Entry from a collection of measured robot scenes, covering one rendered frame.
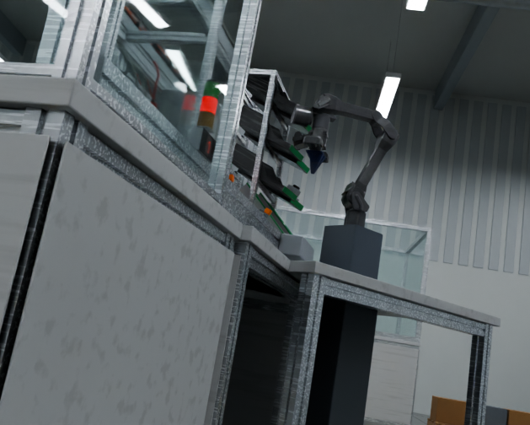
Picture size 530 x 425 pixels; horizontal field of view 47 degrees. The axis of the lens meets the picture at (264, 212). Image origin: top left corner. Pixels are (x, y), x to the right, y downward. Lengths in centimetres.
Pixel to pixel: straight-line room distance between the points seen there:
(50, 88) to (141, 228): 23
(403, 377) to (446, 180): 576
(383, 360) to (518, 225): 587
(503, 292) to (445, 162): 242
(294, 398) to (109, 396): 77
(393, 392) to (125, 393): 511
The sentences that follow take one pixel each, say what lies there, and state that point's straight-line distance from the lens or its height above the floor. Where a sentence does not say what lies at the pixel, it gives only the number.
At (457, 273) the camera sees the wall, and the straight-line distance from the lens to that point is 1076.
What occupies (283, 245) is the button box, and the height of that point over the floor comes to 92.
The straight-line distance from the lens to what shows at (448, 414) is 733.
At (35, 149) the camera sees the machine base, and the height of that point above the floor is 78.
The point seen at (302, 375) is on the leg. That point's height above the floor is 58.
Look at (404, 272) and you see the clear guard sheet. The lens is 594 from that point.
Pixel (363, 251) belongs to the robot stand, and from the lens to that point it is 197.
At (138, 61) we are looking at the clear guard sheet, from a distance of 82.
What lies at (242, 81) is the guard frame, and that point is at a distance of 119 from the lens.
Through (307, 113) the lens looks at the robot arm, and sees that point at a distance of 206.
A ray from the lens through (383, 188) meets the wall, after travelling 1081.
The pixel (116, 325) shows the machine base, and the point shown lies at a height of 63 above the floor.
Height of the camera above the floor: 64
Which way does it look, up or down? 12 degrees up
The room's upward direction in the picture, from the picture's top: 10 degrees clockwise
